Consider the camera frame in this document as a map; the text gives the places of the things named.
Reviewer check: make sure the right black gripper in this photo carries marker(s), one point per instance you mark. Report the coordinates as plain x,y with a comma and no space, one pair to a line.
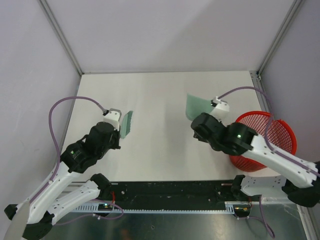
196,136

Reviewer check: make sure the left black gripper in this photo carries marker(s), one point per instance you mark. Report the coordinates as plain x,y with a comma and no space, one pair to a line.
116,144

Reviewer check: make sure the green hand brush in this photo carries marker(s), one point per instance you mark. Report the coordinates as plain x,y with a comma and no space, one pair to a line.
125,126

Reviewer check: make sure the green dustpan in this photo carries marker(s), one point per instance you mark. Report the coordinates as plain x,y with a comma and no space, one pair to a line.
196,105

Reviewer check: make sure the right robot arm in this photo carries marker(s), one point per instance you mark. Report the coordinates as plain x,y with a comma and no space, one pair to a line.
297,179

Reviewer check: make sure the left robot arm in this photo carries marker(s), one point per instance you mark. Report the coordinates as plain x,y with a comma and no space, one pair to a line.
35,217

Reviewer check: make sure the red mesh basket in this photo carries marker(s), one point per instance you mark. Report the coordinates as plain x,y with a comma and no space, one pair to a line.
279,134

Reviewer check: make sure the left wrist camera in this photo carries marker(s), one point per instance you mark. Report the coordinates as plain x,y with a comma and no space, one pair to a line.
113,117

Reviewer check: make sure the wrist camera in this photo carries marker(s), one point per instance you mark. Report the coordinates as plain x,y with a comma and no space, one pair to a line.
220,108
113,117

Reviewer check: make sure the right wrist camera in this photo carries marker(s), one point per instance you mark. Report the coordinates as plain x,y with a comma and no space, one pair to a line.
220,108

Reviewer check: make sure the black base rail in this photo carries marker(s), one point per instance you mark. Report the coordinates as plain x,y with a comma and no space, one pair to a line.
174,195

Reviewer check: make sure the white cable duct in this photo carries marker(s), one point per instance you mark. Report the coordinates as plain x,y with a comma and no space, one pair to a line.
101,208

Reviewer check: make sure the left aluminium frame post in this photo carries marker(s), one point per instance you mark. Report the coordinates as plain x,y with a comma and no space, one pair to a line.
50,16

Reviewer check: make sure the aluminium frame post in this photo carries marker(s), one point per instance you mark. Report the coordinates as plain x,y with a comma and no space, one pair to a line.
50,16
281,33

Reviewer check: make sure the right aluminium frame post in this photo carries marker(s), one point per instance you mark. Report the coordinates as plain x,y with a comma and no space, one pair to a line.
281,33

